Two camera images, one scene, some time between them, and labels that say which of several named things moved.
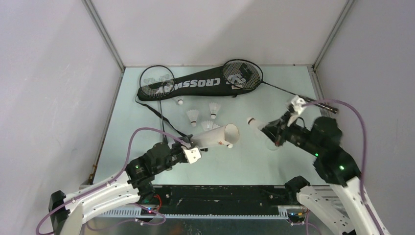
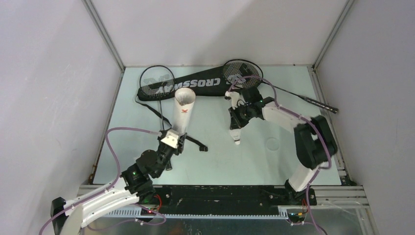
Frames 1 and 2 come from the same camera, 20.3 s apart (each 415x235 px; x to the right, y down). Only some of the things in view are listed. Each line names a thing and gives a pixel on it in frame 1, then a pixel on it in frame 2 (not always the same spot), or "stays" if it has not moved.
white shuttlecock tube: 225,135 to 184,109
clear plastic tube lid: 270,145 stays
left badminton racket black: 158,81 stays
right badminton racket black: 242,74 stays
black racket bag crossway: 223,81 stays
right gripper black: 272,129 to 236,122
